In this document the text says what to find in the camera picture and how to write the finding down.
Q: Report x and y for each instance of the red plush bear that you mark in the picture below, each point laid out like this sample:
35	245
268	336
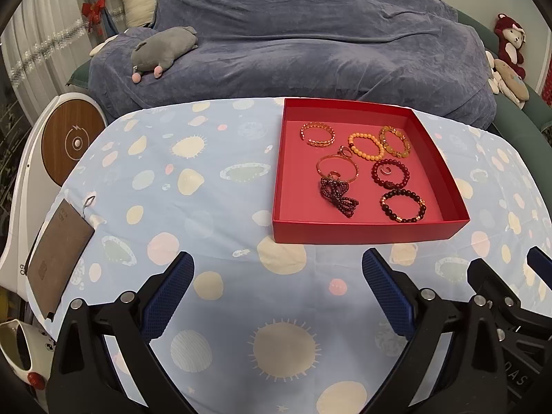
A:
511	51

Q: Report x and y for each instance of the planet print blue tablecloth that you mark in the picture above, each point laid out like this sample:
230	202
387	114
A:
215	207

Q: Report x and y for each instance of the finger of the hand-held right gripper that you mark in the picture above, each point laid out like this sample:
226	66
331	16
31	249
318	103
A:
487	276
539	263

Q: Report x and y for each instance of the white sheer curtain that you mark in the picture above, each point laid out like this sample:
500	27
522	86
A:
43	17

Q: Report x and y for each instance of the brown leather pouch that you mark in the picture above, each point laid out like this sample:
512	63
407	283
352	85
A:
56	258

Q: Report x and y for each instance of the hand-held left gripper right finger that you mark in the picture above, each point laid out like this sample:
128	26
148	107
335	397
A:
388	297

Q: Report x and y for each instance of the red cardboard box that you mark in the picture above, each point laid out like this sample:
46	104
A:
302	207

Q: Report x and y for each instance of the thin gold bangle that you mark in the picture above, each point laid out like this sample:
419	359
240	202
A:
319	164

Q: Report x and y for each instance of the white round wooden-top table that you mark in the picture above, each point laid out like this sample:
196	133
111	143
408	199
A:
73	138

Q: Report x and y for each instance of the beige plush toy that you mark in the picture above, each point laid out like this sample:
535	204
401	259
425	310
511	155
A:
511	82

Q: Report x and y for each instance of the red bow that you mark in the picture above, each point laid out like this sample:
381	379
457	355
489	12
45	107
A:
92	11

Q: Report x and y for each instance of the white plastic appliance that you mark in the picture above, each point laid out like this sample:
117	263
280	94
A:
30	353

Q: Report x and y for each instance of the blue velvet blanket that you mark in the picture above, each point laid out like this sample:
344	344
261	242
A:
302	51

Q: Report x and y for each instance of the white pillow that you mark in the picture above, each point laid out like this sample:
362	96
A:
101	45

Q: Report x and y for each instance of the grey plush toy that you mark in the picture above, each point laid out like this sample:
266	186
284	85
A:
159	49

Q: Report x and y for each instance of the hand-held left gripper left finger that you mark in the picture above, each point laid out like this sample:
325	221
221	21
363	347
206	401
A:
172	293

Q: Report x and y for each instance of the silver tinsel garland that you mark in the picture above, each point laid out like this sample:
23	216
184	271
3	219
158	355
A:
47	47

